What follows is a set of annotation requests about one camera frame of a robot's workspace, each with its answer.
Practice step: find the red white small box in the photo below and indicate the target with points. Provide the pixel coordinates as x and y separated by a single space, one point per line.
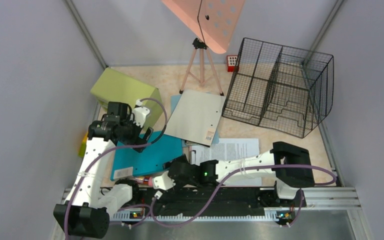
231 63

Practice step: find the pink clipboard with papers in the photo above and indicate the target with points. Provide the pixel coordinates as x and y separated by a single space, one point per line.
227 149

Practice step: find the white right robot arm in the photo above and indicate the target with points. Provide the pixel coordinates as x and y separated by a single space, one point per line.
289 164

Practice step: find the light blue clipboard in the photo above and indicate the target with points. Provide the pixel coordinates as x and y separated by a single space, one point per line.
174 99

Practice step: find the grey white file folder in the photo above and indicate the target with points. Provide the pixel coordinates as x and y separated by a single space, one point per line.
196 117

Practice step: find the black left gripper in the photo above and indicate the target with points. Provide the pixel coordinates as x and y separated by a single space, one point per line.
136 139

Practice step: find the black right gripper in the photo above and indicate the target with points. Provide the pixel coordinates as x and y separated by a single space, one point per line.
182 158

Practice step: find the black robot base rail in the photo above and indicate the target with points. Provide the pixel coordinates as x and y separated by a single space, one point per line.
227 204

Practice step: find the green metal drawer box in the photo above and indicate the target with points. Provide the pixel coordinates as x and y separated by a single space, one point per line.
115 86

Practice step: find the pink perforated board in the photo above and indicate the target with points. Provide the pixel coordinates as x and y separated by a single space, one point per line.
212 21

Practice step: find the teal file folder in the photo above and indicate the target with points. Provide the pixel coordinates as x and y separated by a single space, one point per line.
128 162

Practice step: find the black wire mesh file rack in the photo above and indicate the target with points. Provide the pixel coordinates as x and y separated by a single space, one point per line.
279 87

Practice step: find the pink capped tube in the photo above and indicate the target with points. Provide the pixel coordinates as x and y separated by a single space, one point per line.
144 180

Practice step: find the yellow green toy block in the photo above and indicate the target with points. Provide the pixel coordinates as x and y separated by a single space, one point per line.
82 148

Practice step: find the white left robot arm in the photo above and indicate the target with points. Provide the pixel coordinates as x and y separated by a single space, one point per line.
84 213

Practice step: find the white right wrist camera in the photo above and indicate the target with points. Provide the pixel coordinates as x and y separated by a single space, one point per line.
162 183

